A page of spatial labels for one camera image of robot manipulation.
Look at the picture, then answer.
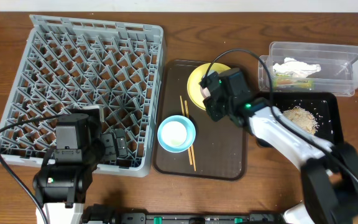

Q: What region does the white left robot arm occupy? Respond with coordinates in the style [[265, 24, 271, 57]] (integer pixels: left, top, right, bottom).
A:
[[33, 110, 127, 223]]

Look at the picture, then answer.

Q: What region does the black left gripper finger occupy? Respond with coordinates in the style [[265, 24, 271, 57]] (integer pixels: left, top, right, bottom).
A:
[[114, 129, 127, 157], [101, 134, 117, 161]]

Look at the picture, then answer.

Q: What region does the green snack wrapper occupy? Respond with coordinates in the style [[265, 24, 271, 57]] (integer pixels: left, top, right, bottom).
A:
[[273, 78, 314, 88]]

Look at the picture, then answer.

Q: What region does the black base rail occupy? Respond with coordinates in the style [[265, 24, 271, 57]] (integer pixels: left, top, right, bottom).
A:
[[81, 203, 287, 224]]

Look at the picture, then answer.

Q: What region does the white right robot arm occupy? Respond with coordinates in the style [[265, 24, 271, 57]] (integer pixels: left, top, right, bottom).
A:
[[200, 68, 358, 223]]

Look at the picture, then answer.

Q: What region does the pink white bowl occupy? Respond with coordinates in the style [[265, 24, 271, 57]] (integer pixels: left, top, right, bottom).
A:
[[201, 88, 211, 99]]

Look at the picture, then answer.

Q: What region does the light blue bowl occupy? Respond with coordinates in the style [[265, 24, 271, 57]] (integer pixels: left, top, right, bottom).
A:
[[157, 115, 196, 153]]

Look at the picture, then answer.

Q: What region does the dark brown serving tray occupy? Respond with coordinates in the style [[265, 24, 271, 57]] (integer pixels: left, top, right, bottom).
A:
[[152, 60, 247, 181]]

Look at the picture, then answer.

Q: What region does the grey plastic dish rack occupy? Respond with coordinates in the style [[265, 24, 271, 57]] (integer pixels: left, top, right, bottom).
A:
[[0, 15, 165, 177]]

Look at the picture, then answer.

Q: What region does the wooden chopstick left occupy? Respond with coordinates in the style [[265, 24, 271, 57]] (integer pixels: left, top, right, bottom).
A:
[[179, 95, 193, 166]]

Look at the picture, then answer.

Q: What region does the yellow round plate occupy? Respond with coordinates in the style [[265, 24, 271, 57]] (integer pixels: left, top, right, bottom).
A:
[[186, 62, 232, 112]]

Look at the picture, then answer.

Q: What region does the black waste tray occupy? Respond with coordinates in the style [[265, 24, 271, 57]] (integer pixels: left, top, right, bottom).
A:
[[273, 92, 344, 145]]

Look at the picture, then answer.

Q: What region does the pile of rice waste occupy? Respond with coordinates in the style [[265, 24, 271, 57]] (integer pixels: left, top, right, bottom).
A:
[[283, 106, 319, 135]]

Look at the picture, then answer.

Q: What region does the clear plastic bin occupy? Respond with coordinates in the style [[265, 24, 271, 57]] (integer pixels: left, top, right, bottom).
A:
[[260, 42, 358, 96]]

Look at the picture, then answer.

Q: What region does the white cup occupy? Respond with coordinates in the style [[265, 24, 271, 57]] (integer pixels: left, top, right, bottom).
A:
[[161, 121, 187, 147]]

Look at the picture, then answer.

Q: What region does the white paper napkin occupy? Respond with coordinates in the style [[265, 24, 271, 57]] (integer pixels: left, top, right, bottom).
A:
[[273, 57, 321, 78]]

